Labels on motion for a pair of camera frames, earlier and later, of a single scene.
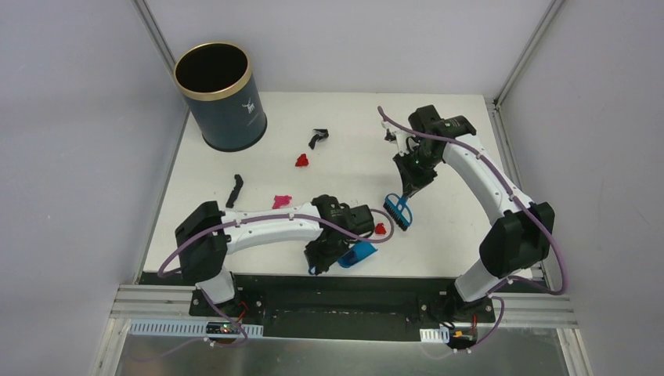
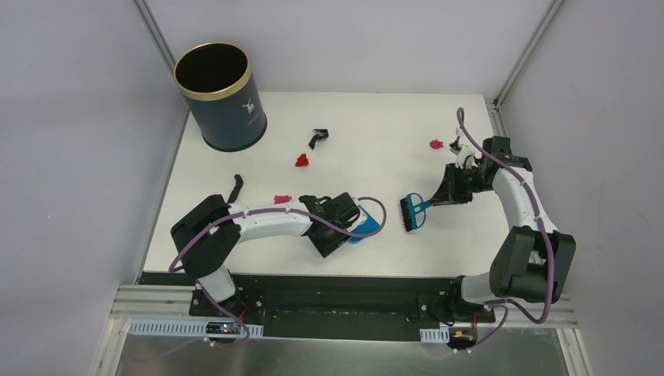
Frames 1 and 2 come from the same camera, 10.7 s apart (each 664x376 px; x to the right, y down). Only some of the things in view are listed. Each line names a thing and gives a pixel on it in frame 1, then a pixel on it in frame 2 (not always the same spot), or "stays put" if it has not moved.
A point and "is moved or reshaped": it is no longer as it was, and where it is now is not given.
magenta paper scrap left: [280, 201] stays put
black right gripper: [413, 182] -> [449, 192]
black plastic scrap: [320, 134] stays put
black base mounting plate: [345, 308] stays put
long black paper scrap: [234, 193] stays put
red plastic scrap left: [302, 160] stays put
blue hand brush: [398, 210] -> [413, 210]
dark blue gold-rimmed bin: [217, 81] stays put
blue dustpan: [355, 254] is moved or reshaped
